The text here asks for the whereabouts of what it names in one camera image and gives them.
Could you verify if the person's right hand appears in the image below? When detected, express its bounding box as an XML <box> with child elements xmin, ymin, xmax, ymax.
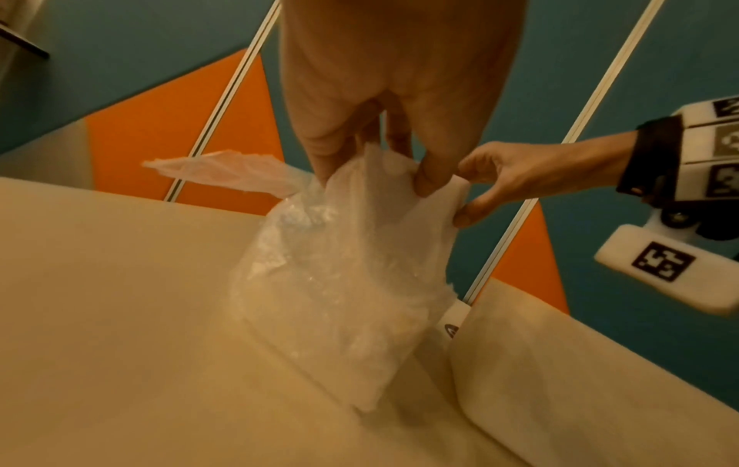
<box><xmin>453</xmin><ymin>131</ymin><xmax>642</xmax><ymax>229</ymax></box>

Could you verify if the person's left hand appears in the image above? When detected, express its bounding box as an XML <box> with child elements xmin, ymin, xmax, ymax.
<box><xmin>279</xmin><ymin>0</ymin><xmax>529</xmax><ymax>198</ymax></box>

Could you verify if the clear plastic bag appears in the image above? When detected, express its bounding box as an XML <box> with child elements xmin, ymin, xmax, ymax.
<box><xmin>141</xmin><ymin>142</ymin><xmax>471</xmax><ymax>414</ymax></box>

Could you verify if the white wrist tracker block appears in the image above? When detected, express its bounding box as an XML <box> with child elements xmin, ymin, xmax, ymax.
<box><xmin>670</xmin><ymin>95</ymin><xmax>739</xmax><ymax>202</ymax></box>

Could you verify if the cream foam pad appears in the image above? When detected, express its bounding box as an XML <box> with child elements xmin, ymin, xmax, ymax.
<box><xmin>449</xmin><ymin>277</ymin><xmax>739</xmax><ymax>467</ymax></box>

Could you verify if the white wall rail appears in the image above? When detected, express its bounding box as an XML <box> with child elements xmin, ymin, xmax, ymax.
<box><xmin>163</xmin><ymin>0</ymin><xmax>283</xmax><ymax>202</ymax></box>
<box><xmin>462</xmin><ymin>0</ymin><xmax>667</xmax><ymax>305</ymax></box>

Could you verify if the black wrist strap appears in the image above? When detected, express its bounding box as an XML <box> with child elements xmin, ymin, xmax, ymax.
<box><xmin>617</xmin><ymin>115</ymin><xmax>686</xmax><ymax>206</ymax></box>

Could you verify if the white marker camera box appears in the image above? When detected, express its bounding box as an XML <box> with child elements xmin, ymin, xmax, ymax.
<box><xmin>594</xmin><ymin>200</ymin><xmax>739</xmax><ymax>315</ymax></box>

